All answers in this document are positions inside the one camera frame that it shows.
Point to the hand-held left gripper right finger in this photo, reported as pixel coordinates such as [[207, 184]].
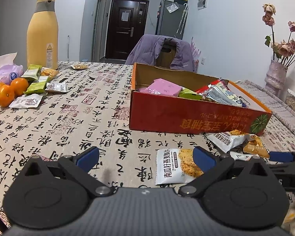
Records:
[[204, 158]]

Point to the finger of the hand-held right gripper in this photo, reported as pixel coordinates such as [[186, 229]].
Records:
[[281, 156]]

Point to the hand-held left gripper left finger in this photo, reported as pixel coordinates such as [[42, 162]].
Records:
[[87, 157]]

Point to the white oat cracker packet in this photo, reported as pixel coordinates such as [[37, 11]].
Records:
[[172, 167], [226, 140]]

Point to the red cardboard box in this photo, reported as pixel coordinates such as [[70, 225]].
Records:
[[162, 113]]

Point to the long green white snack packet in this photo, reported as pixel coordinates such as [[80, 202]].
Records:
[[190, 94]]

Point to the red blue snack packet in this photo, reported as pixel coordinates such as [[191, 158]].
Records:
[[206, 87]]

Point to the clear orange cracker packet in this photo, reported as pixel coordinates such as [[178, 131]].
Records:
[[255, 147]]

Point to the small white snack packet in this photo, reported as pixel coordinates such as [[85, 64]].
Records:
[[238, 156]]

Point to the quilted grey pink cloth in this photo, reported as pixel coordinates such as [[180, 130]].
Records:
[[280, 118]]

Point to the glass grain jar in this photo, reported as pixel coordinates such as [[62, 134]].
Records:
[[292, 102]]

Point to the pink ribbed vase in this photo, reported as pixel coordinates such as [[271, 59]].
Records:
[[275, 78]]

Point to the small orange cracker packet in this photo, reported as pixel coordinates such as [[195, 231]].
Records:
[[49, 73], [80, 66]]

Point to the wooden chair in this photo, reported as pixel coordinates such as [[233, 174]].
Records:
[[164, 56]]

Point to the dried pink roses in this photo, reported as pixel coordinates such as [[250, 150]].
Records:
[[285, 46]]

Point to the purple tissue pack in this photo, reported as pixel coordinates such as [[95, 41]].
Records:
[[5, 71]]

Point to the purple puffer jacket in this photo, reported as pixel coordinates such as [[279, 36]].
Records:
[[142, 51]]

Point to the dark entrance door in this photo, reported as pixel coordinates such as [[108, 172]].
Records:
[[123, 41]]

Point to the yellow thermos bottle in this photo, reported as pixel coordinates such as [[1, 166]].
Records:
[[42, 36]]

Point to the grey refrigerator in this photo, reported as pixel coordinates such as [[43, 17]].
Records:
[[168, 22]]

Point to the white folded umbrella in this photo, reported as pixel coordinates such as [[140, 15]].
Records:
[[183, 17]]

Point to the clear plastic bag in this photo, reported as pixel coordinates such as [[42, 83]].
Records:
[[172, 7]]

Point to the white wall socket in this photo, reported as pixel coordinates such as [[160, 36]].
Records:
[[203, 60]]

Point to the interior door frame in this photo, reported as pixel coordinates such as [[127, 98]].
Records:
[[99, 24]]

